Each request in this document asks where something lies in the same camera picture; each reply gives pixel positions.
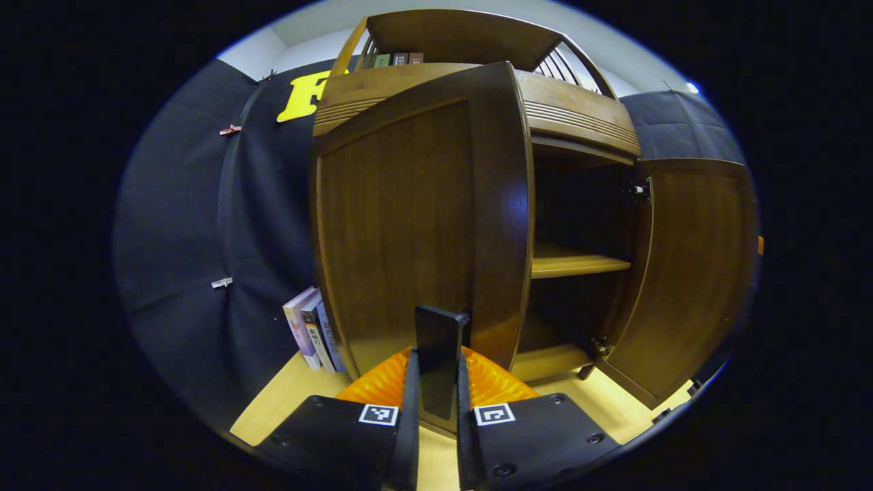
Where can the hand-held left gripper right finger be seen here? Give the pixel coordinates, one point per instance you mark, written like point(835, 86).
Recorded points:
point(465, 423)

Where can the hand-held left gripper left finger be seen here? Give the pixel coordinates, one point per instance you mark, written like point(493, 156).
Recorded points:
point(411, 409)

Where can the wooden cabinet door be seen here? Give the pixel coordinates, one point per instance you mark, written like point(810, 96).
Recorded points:
point(696, 286)
point(409, 218)

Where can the wooden double-door shoe cabinet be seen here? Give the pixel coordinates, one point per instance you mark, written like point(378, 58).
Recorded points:
point(580, 116)

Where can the metal door hinge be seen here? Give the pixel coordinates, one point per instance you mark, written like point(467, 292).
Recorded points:
point(601, 346)
point(639, 191)

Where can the wooden inner cabinet shelf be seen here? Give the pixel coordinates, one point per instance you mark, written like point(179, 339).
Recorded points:
point(573, 262)

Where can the wooden cabinet drawer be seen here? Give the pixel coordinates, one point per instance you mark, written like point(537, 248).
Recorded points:
point(580, 112)

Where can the blue-grey floor book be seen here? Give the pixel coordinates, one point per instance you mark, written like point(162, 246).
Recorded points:
point(332, 344)

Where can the dark-spined floor book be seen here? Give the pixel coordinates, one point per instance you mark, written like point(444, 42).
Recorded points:
point(317, 337)

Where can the pink-white floor book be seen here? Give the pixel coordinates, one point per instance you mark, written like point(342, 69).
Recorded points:
point(300, 327)

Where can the silver cloth clip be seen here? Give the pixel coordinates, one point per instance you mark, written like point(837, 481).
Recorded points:
point(222, 282)

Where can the black backdrop cloth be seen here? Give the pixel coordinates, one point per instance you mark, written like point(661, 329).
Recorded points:
point(184, 239)

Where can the red cloth clip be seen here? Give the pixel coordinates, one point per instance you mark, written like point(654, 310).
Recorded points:
point(230, 129)

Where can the green upright book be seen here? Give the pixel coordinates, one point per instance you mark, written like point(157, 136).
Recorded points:
point(381, 61)

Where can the black cloth clip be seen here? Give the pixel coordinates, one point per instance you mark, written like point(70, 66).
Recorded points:
point(267, 75)

